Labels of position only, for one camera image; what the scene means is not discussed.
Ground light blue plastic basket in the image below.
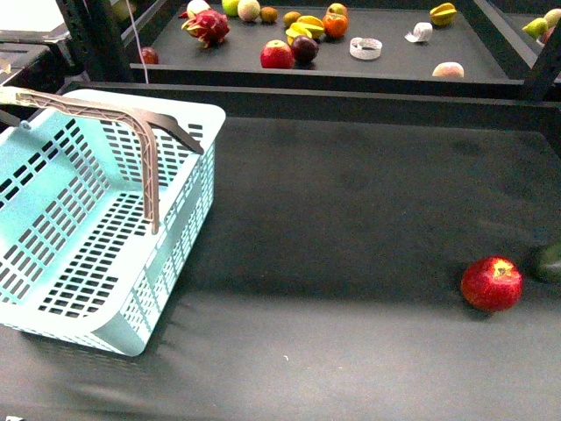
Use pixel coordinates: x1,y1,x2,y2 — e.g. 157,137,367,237
1,89,226,356

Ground red apple on shelf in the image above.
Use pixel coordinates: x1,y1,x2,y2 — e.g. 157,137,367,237
260,39,295,69

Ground dark purple plum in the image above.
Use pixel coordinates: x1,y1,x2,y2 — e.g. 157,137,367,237
291,35,319,63

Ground yellow star fruit left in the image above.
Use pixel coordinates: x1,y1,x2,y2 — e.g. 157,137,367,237
285,15,324,45

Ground yellow star fruit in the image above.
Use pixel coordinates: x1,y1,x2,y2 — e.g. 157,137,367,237
285,15,324,45
430,3,458,27

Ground orange persimmon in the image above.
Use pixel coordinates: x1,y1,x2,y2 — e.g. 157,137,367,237
323,13,349,39

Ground brown kiwi right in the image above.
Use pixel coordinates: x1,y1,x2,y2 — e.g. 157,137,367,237
283,11,302,28

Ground brown kiwi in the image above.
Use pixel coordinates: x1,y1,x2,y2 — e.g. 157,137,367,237
259,6,278,24
283,11,302,28

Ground pink dragon fruit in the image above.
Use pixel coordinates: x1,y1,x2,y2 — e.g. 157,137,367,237
181,9,230,48

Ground brown kiwi left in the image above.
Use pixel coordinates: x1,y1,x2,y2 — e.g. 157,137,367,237
259,6,278,24

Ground small red fruit left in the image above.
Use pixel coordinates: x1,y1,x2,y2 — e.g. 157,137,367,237
140,46,160,64

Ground beige round melon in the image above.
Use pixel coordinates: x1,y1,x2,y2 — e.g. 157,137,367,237
238,0,261,22

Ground red yellow apple behind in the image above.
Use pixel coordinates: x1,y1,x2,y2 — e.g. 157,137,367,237
326,3,348,17

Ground green apple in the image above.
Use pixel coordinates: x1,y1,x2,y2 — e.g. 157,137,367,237
222,0,239,17

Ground white red fruit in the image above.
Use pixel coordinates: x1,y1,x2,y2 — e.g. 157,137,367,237
186,0,210,18

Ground pale peach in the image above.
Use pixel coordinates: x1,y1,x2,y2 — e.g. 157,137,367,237
432,61,465,78

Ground red apple on table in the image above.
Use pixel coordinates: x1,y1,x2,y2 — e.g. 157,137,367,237
460,256,523,312

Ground white foam net sleeve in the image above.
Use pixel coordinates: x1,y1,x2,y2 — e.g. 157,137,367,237
404,22,433,43

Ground yellow star fruit right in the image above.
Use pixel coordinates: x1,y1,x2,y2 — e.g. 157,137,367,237
430,3,458,27

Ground green avocado at edge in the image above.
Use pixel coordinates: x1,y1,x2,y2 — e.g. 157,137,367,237
535,243,560,285

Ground green pear right shelf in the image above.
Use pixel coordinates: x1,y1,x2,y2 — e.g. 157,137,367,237
522,18,549,39

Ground white cable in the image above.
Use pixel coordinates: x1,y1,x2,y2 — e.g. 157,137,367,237
124,0,150,83

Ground black shelf post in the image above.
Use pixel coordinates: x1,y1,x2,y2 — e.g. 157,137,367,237
56,0,133,82

